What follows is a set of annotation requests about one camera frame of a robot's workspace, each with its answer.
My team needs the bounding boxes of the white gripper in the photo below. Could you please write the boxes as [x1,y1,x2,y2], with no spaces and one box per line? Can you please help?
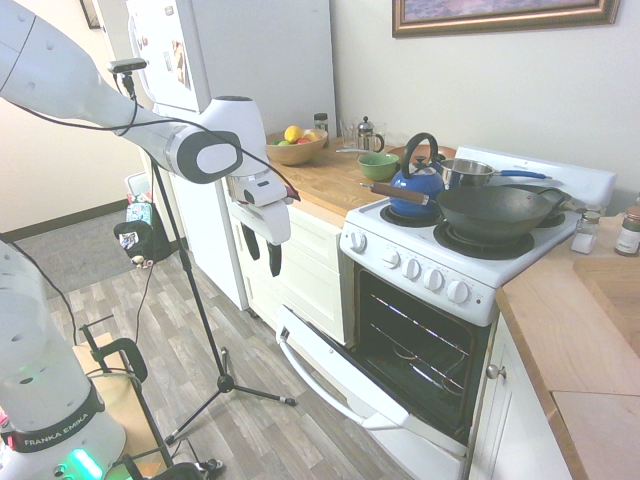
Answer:
[225,167,296,279]

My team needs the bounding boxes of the white oven door with handle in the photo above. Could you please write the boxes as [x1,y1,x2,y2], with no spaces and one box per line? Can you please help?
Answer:
[274,304,469,459]

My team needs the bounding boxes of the white electric stove oven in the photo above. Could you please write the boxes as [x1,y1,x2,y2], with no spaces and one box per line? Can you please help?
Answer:
[338,144,617,480]

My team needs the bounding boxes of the white drawer cabinet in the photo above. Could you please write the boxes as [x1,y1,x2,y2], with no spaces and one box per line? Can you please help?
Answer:
[227,197,351,346]

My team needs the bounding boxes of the wooden fruit bowl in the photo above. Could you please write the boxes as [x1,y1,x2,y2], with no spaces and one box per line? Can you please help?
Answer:
[265,128,330,167]

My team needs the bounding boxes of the black bag with colourful patch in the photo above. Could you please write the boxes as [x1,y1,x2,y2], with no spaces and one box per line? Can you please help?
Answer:
[113,202,171,266]

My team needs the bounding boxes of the white trash bin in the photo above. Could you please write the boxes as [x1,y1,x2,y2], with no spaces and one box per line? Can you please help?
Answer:
[123,170,152,206]

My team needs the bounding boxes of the green ceramic bowl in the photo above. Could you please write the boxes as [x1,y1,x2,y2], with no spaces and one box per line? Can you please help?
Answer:
[356,152,401,182]

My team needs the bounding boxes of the glass french press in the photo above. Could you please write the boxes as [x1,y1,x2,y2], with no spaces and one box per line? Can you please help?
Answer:
[356,115,386,153]

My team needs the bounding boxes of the white refrigerator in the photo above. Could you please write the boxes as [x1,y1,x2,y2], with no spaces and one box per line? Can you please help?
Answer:
[124,0,338,312]

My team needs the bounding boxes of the black wok pan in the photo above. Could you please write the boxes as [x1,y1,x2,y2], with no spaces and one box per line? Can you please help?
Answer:
[359,181,566,242]

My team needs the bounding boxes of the white cabinet with metal knob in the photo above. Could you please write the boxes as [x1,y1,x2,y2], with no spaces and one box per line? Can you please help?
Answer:
[467,319,574,480]

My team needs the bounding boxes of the black skillet pan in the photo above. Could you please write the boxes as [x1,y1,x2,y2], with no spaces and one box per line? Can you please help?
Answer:
[499,183,586,221]

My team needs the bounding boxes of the glass salt shaker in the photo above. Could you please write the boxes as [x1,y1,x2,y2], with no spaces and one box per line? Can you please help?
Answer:
[570,210,601,254]

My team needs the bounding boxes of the wooden cutting board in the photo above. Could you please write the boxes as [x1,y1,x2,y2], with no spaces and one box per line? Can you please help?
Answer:
[572,255,640,359]

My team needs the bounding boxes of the spice jar with copper lid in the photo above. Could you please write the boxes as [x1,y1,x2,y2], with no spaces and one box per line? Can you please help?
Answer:
[613,205,640,258]

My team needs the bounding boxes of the black camera tripod stand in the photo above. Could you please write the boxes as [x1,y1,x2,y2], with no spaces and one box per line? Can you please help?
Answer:
[119,72,298,446]

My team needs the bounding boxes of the blue kettle with black handle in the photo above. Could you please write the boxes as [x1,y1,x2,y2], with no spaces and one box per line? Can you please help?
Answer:
[389,132,446,219]

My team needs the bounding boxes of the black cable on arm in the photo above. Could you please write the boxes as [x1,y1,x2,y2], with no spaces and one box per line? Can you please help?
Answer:
[0,72,301,204]

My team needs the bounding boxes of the steel saucepan with blue handle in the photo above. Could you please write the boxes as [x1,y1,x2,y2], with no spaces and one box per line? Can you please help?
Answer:
[438,157,553,190]

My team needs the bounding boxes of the black camera on stand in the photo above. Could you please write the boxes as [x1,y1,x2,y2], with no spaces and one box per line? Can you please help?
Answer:
[108,58,149,74]

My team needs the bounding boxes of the framed wall picture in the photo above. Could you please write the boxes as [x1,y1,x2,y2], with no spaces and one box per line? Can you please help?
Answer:
[391,0,622,39]

